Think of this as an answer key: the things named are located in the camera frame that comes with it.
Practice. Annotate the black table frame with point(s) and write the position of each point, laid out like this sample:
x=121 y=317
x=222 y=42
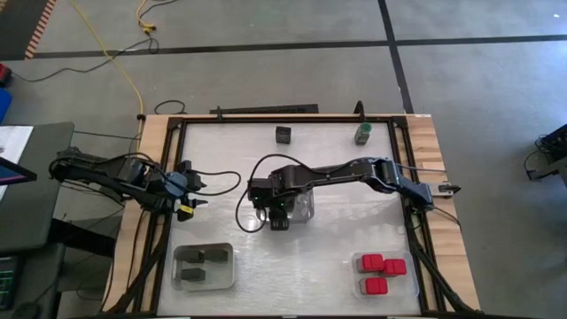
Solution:
x=310 y=119

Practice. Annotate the black frame clamp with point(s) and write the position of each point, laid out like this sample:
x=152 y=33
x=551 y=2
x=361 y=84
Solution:
x=359 y=111

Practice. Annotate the white paper sheet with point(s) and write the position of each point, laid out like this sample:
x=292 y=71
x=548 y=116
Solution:
x=15 y=142

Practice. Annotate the grey side desk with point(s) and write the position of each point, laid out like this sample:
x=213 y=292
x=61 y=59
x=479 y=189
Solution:
x=44 y=212

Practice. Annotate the clear plastic bin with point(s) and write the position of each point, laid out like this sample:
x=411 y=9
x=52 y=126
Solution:
x=405 y=288

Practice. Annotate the blue object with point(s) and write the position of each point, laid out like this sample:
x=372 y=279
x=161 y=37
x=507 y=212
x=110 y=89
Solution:
x=4 y=104

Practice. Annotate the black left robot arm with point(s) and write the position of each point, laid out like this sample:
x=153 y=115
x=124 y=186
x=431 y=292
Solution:
x=111 y=173

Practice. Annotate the black mat striped edge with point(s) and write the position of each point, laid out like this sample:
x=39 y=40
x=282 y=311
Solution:
x=17 y=26

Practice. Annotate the grey translucent plastic bin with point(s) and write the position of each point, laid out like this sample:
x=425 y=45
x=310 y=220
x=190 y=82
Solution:
x=305 y=208

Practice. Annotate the white plastic bin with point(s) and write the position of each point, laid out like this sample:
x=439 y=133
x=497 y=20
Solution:
x=221 y=277

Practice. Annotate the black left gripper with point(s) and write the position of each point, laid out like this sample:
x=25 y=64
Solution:
x=176 y=185

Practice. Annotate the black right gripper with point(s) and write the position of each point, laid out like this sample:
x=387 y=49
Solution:
x=272 y=188

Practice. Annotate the green-lidded oregano glass jar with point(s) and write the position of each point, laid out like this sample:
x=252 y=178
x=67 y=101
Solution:
x=365 y=128

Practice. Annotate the red-lidded smoked paprika tin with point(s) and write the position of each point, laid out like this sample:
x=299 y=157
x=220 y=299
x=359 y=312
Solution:
x=376 y=285
x=372 y=262
x=395 y=266

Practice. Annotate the dark tablet screen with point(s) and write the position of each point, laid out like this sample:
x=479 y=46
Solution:
x=13 y=175

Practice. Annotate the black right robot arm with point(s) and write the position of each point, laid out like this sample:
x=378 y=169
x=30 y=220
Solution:
x=336 y=170

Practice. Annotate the red object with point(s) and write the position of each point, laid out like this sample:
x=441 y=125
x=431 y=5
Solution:
x=4 y=75

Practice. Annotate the black floor bar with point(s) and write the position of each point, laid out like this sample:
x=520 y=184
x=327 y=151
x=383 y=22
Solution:
x=266 y=109

